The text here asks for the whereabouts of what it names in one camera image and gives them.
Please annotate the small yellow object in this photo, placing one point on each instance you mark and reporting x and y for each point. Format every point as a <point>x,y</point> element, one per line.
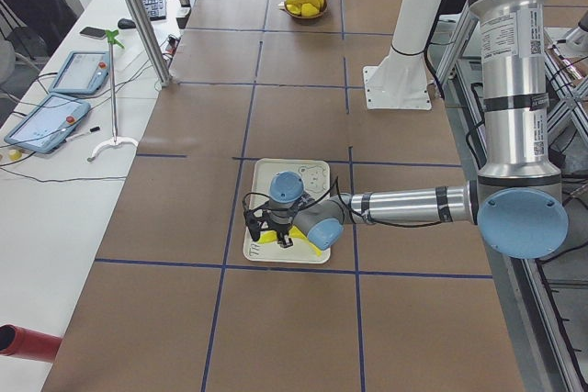
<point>15,155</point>

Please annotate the woven brown fruit basket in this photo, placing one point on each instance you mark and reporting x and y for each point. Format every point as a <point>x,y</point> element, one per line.
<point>316,4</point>

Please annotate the black white marker pen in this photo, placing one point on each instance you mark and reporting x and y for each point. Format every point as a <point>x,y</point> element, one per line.
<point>76,136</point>

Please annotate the red cylinder tube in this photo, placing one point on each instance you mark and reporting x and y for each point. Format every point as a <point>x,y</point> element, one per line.
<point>28,344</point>

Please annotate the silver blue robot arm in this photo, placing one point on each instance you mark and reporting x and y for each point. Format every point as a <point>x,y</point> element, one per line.
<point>512,61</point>

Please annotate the black computer mouse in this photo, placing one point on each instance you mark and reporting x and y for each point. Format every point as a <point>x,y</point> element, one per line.
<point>125,23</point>

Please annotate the aluminium frame post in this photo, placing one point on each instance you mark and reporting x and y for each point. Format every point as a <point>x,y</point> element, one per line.
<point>153,47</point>

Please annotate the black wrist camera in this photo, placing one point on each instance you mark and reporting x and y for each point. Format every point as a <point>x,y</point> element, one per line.
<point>254,224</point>

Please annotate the black smartphone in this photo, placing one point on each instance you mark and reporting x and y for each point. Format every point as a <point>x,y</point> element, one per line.
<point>93,33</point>

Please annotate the blue teach pendant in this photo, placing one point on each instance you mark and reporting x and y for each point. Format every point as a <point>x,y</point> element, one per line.
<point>83,73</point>
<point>49,124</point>

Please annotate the far blue teach pendant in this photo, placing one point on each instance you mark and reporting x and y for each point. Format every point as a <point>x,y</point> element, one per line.
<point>83,73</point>

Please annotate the white stand with green clip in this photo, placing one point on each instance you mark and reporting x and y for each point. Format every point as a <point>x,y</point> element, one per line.
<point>116,140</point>

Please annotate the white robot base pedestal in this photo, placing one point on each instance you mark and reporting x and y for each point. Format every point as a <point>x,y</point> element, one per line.
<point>400,81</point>

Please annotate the near blue teach pendant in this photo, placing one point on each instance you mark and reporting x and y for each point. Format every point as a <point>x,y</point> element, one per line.
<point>49,124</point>

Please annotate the white bear print tray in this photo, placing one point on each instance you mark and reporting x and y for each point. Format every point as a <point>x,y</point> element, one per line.
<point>306,182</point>

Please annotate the aluminium frame rack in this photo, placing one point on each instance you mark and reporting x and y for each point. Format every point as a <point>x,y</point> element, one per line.
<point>539,263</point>

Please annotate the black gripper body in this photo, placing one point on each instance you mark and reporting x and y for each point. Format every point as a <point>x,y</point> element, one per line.
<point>280,227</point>

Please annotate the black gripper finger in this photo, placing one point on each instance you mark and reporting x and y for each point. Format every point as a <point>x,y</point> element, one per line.
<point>284,241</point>

